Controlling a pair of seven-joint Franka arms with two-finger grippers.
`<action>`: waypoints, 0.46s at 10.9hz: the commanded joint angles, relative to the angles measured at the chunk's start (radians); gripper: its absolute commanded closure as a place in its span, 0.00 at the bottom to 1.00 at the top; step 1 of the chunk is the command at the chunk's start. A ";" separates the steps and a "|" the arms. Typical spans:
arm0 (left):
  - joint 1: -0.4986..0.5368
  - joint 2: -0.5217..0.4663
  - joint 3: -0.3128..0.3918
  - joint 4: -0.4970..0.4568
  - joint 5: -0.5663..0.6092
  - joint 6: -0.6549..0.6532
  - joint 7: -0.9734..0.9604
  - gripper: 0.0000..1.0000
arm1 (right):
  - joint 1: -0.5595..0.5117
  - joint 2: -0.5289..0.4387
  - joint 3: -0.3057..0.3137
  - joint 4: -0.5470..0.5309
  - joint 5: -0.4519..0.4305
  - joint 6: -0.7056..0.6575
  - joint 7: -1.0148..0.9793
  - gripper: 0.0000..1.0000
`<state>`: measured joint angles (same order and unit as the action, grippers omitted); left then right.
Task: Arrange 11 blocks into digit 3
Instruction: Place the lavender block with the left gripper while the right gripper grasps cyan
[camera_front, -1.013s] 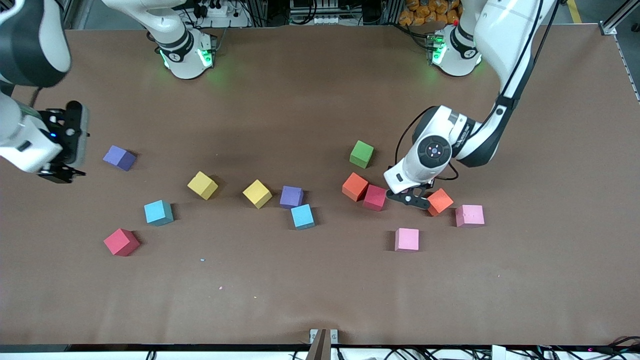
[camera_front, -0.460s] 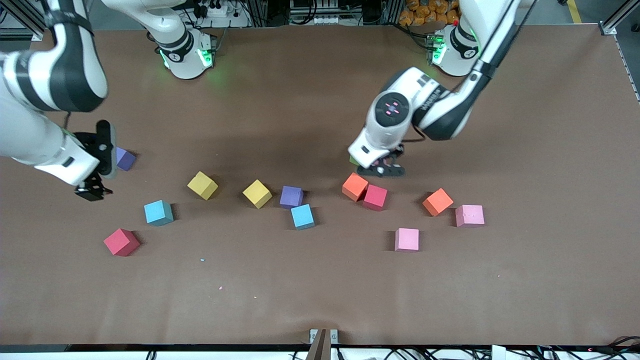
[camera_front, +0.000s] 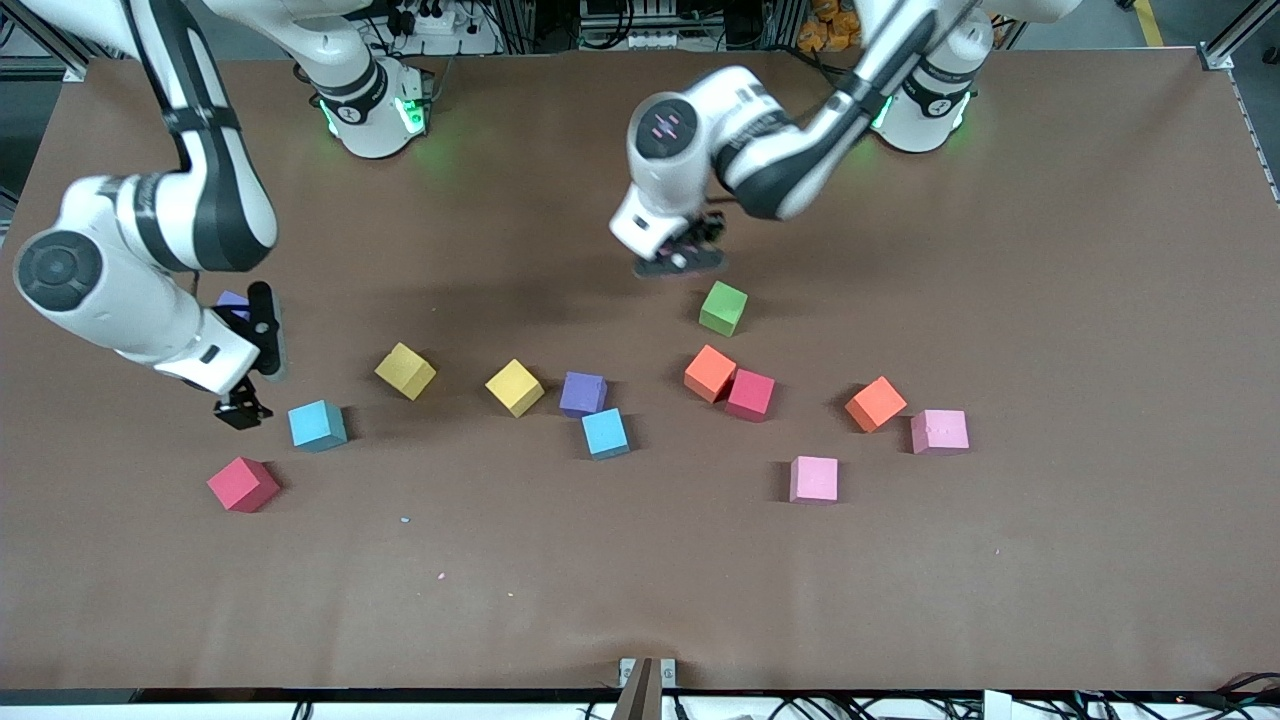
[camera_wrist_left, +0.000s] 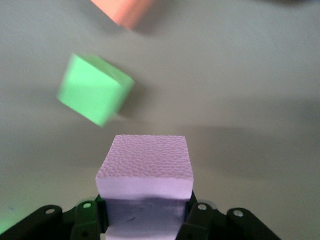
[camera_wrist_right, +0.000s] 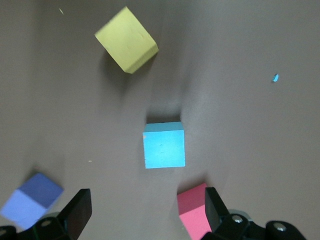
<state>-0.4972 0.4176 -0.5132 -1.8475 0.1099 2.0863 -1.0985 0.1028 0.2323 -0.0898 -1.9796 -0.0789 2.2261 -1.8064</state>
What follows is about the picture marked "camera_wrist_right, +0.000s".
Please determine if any blue foam cube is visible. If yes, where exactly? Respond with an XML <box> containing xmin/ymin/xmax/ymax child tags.
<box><xmin>142</xmin><ymin>121</ymin><xmax>186</xmax><ymax>170</ymax></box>

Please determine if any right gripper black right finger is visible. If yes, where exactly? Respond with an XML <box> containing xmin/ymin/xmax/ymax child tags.
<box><xmin>202</xmin><ymin>186</ymin><xmax>253</xmax><ymax>240</ymax></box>

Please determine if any purple foam cube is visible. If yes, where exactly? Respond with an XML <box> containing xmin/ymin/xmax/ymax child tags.
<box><xmin>0</xmin><ymin>172</ymin><xmax>65</xmax><ymax>230</ymax></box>

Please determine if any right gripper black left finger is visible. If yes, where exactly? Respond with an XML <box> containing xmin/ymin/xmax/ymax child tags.
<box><xmin>32</xmin><ymin>188</ymin><xmax>93</xmax><ymax>240</ymax></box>

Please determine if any red foam cube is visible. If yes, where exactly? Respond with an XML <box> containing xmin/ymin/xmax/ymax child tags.
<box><xmin>176</xmin><ymin>182</ymin><xmax>213</xmax><ymax>240</ymax></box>

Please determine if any yellow foam cube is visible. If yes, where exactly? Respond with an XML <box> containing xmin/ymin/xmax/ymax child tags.
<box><xmin>94</xmin><ymin>6</ymin><xmax>160</xmax><ymax>75</ymax></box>

